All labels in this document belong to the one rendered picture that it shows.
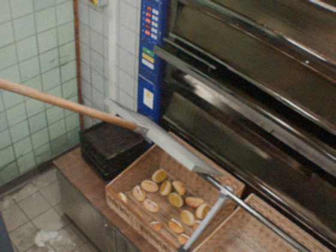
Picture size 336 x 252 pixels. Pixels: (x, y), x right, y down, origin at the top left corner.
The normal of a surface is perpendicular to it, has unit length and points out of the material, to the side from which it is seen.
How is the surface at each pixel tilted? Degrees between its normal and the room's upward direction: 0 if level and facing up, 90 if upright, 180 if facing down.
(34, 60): 90
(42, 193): 0
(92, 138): 0
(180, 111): 70
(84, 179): 0
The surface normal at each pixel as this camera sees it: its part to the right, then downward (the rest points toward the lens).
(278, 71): -0.66, 0.12
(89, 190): 0.07, -0.76
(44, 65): 0.69, 0.50
